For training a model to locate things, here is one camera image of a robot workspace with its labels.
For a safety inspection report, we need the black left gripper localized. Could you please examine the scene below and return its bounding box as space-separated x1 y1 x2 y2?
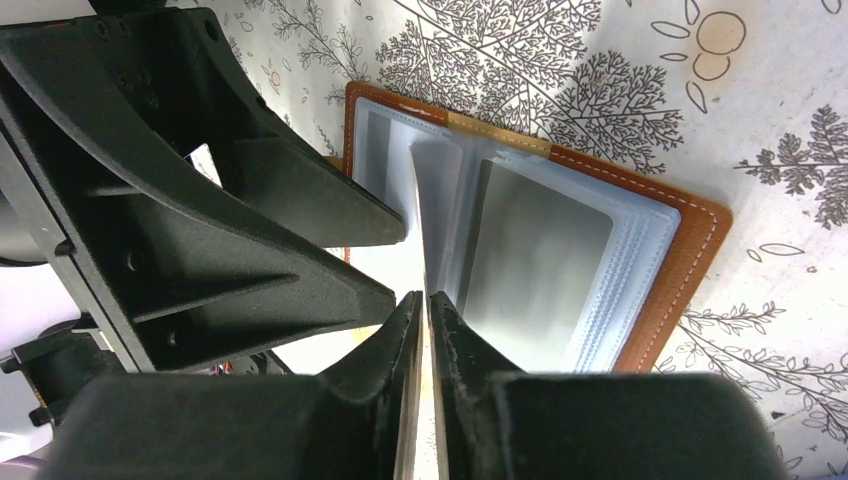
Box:
1 26 395 428

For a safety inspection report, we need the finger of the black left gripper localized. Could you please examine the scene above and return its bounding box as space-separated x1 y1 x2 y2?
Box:
92 6 407 250

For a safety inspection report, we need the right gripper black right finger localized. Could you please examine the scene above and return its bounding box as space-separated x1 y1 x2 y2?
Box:
429 293 788 479

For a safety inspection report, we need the floral patterned table mat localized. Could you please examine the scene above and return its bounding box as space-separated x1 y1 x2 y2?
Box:
210 1 847 479

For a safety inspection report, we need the brown leather card holder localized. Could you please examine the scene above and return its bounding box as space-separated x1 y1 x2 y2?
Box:
343 81 733 373

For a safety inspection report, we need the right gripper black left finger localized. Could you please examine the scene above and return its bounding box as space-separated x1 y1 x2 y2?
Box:
39 291 424 479

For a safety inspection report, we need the dark grey card in holder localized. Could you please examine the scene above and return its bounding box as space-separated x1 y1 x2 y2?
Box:
462 160 614 371

